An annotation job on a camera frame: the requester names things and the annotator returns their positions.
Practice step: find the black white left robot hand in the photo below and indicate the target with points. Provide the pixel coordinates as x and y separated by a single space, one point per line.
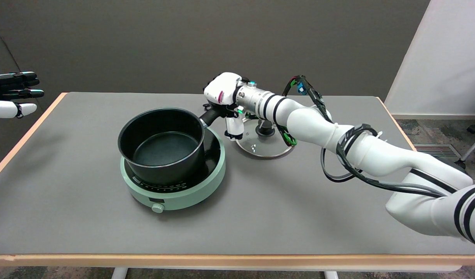
8 109

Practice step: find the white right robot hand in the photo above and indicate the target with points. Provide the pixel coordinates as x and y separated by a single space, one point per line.
221 87

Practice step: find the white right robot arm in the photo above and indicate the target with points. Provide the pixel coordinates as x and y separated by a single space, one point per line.
311 124

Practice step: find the glass lid with black knob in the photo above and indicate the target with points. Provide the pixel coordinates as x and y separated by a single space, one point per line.
266 149

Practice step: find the green round induction cooker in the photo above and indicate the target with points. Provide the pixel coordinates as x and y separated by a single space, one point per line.
183 197

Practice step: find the grey table mat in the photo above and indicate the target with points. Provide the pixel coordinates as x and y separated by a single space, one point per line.
299 217

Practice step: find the white table leg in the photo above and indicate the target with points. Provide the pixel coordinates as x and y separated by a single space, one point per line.
331 275
119 273

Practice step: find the floor vent grille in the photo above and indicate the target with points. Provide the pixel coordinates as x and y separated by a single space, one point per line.
437 150

